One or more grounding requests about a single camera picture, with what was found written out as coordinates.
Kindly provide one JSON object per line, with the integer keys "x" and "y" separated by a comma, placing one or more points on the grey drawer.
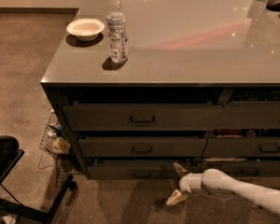
{"x": 242, "y": 147}
{"x": 144, "y": 117}
{"x": 246, "y": 168}
{"x": 142, "y": 146}
{"x": 111, "y": 169}
{"x": 251, "y": 116}

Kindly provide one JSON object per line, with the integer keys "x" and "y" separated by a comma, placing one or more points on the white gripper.
{"x": 187, "y": 184}

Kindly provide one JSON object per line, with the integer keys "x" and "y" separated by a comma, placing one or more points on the clear plastic water bottle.
{"x": 117, "y": 33}

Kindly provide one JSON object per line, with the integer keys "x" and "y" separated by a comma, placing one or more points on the wire basket with clutter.
{"x": 50, "y": 158}

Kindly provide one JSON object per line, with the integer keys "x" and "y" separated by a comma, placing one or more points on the dark grey drawer cabinet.
{"x": 189, "y": 52}

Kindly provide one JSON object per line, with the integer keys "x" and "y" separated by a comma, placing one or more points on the white paper bowl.
{"x": 85, "y": 29}

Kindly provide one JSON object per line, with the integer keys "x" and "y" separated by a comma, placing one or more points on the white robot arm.
{"x": 213, "y": 182}

